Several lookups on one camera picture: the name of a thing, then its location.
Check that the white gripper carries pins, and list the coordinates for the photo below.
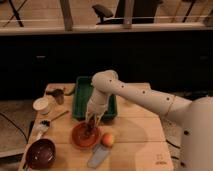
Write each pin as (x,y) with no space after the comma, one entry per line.
(97,105)

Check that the dark grapes bunch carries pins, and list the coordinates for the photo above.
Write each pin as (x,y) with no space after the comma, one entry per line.
(89,128)

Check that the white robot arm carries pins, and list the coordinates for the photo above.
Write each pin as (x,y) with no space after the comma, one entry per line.
(194,116)

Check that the red bowl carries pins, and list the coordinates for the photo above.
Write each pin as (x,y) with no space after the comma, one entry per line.
(82,139)

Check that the dark brown bowl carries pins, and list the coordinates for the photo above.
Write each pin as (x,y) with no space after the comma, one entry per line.
(41,154)

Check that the wooden stick utensil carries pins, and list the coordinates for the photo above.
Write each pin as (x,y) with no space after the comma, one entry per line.
(60,115)

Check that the orange peach fruit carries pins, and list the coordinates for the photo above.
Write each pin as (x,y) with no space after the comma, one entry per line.
(108,140)

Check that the green plastic tray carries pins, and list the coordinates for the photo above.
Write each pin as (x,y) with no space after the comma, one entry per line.
(83,91)

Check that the small dark metal cup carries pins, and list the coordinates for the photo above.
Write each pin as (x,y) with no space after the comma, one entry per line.
(58,95)

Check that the white spoon with dark food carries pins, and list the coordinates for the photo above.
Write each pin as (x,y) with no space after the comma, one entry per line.
(41,128)

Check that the white cup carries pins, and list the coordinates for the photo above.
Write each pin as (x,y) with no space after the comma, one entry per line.
(41,105)

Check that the black office chair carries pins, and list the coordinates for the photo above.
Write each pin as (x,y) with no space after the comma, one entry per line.
(128,12)

